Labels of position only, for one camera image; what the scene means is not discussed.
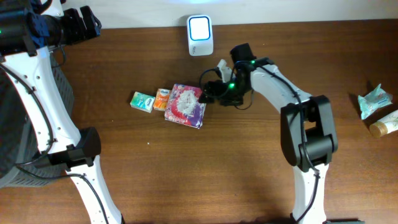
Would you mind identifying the orange tissue pocket pack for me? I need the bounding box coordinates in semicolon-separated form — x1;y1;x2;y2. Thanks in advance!
153;88;170;111

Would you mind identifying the red purple tissue pack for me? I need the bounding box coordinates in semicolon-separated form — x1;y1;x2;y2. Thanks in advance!
164;84;206;129

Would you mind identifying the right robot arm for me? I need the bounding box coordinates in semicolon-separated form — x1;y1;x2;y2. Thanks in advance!
199;44;338;223

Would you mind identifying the grey plastic mesh basket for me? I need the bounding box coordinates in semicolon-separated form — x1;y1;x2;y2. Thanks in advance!
1;68;75;188

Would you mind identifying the teal tissue pocket pack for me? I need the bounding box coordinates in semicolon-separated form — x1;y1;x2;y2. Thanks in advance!
130;91;155;113

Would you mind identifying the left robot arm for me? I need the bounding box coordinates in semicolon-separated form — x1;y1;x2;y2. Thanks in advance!
1;1;124;223

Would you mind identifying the cream tube gold cap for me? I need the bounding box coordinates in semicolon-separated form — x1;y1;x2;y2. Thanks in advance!
369;110;397;138

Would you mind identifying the mint green wipes packet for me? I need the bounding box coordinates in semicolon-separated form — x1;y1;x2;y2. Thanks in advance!
358;84;393;120

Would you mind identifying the white barcode scanner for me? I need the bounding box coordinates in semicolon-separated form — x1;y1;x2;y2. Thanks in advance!
187;15;214;57

